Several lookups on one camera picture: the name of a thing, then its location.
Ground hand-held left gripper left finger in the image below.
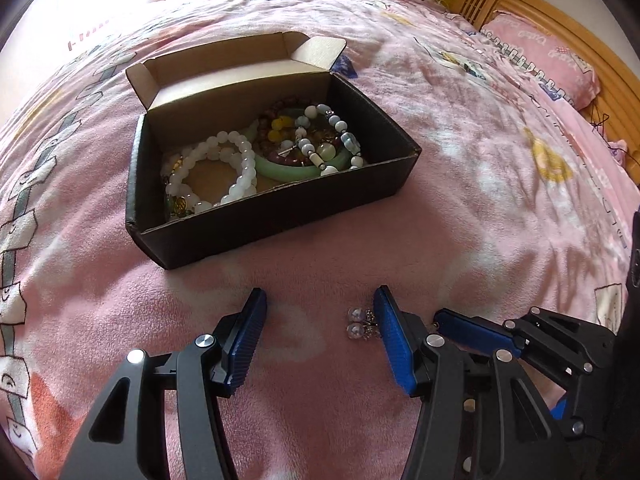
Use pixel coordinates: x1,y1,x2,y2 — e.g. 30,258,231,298
59,287,268,480

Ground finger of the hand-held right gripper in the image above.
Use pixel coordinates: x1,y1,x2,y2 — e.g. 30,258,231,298
520,355,617,442
432,307,617,361

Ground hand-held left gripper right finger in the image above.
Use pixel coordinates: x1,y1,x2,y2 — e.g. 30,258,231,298
372,285,577,480

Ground pearl earrings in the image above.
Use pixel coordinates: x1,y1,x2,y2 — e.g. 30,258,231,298
346,306,380,343

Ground green jade bangle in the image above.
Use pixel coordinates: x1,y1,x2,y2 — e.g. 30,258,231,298
245,106,370,182

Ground white bead bracelet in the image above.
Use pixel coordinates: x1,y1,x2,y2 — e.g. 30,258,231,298
164,130,259,217

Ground black cardboard box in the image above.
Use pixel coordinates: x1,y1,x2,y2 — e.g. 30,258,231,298
124,31,422,271

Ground pale blue bead bracelet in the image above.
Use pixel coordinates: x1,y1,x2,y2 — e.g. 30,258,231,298
294,103,365,177

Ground yellow bead bracelet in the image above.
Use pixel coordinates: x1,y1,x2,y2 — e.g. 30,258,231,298
268,115,296,144

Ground dark red bead bracelet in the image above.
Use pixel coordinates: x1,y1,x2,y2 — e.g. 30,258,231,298
256,96,313,167

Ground pink printed blanket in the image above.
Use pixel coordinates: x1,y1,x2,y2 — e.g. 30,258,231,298
0,0,638,480

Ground pink printed pillow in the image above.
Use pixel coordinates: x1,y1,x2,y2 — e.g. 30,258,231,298
481,12,601,112

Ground wooden headboard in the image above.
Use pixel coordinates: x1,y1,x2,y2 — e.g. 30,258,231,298
450,0,640,161

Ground black cable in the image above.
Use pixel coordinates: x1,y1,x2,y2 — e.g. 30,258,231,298
587,105,626,151

